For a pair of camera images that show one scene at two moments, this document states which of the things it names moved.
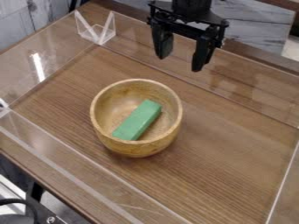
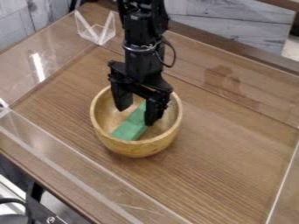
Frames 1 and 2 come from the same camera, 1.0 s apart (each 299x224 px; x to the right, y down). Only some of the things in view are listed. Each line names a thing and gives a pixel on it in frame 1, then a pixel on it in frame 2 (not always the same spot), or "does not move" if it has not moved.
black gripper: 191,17 → 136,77
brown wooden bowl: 116,101 does not move
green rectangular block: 137,121 does not move
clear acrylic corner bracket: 97,34 does not move
